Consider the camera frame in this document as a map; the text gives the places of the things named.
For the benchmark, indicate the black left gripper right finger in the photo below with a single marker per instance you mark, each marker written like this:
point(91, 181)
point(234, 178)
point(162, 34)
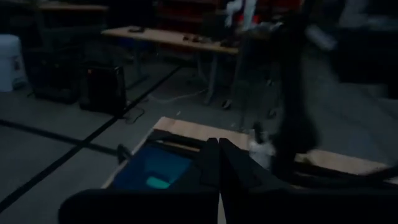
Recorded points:
point(242, 180)

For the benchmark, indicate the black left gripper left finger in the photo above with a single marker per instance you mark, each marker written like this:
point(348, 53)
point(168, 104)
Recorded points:
point(211, 174)

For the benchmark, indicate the teal block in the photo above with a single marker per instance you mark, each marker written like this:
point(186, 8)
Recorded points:
point(158, 183)

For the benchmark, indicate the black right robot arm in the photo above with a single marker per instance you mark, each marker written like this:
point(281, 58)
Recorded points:
point(292, 124)

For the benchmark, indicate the blue plastic bin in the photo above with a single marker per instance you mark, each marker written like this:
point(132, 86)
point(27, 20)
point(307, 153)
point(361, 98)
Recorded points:
point(140, 168)

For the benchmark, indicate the black computer tower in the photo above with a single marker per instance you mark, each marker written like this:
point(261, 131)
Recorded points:
point(105, 90)

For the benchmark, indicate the wooden workbench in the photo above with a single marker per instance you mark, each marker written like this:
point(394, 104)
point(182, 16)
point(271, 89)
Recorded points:
point(168, 36)

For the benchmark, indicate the black equipment case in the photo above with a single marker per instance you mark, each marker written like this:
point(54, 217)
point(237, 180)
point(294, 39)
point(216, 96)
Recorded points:
point(56, 77)

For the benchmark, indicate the white plastic container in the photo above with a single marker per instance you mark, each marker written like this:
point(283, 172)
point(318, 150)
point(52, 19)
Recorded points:
point(9, 62)

